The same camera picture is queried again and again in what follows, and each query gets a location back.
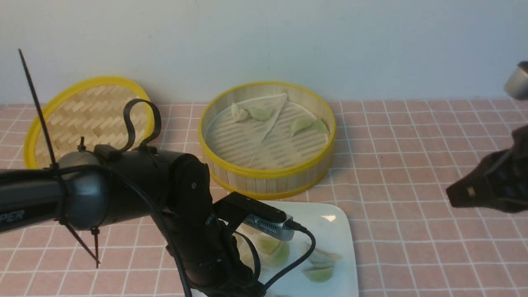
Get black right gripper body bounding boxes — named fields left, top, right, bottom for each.
left=446, top=126, right=528, bottom=214

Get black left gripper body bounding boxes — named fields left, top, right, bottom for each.
left=165, top=208, right=266, bottom=297

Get green dumpling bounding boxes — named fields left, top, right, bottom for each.
left=249, top=107, right=274, bottom=122
left=289, top=116, right=313, bottom=137
left=313, top=118, right=330, bottom=135

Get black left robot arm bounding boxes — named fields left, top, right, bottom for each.
left=0, top=150, right=266, bottom=297

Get pale large dumpling on plate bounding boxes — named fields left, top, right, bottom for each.
left=238, top=243, right=255, bottom=272

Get light green dumpling plate centre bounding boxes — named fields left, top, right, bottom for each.
left=254, top=234, right=281, bottom=255

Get green dumpling plate lower right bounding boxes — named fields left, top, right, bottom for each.
left=302, top=266, right=335, bottom=283

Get pale dumpling plate right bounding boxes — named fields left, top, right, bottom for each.
left=308, top=248, right=343, bottom=268

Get white square plate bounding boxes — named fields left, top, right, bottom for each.
left=235, top=201, right=359, bottom=297

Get pink checkered tablecloth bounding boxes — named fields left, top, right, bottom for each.
left=0, top=99, right=528, bottom=297

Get white steamer liner paper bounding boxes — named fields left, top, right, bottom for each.
left=204, top=93, right=288, bottom=166

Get yellow rimmed bamboo steamer basket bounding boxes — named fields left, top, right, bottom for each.
left=198, top=81, right=337, bottom=200

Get pale dumpling in steamer left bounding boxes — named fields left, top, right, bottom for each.
left=230, top=103, right=249, bottom=123

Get green dumpling in steamer top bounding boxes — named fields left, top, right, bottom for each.
left=249, top=107, right=274, bottom=122

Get green dumpling at steamer edge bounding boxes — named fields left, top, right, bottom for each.
left=313, top=118, right=330, bottom=135

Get yellow rimmed bamboo steamer lid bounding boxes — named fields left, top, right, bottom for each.
left=23, top=76, right=154, bottom=169

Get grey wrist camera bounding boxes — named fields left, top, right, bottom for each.
left=213, top=192, right=295, bottom=241

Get black camera cable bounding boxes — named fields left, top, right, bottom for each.
left=262, top=221, right=316, bottom=291

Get black cable tie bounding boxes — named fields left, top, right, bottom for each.
left=18, top=48, right=100, bottom=269

